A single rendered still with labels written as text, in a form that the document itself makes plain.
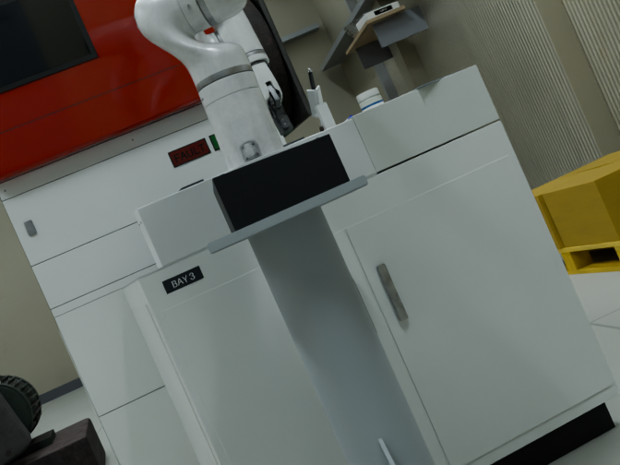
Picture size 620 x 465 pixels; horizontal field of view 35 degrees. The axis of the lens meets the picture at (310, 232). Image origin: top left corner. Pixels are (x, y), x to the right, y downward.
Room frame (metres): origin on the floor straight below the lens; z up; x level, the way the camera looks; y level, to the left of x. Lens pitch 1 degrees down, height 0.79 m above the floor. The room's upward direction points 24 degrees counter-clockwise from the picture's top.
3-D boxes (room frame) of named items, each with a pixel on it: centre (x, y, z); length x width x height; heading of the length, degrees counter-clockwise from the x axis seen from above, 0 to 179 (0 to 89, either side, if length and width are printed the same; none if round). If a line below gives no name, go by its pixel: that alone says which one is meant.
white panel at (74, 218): (2.82, 0.35, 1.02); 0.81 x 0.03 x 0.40; 105
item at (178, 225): (2.29, 0.08, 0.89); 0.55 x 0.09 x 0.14; 105
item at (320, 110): (2.61, -0.16, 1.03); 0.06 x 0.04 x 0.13; 15
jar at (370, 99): (2.92, -0.32, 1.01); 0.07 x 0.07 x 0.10
